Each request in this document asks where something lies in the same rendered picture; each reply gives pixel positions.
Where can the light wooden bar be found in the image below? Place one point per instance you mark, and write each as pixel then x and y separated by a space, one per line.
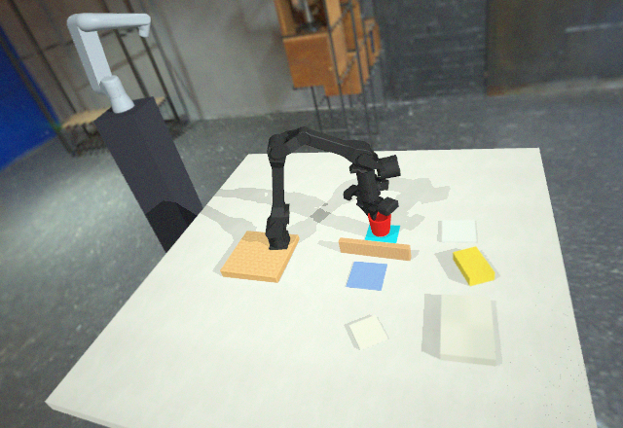
pixel 379 249

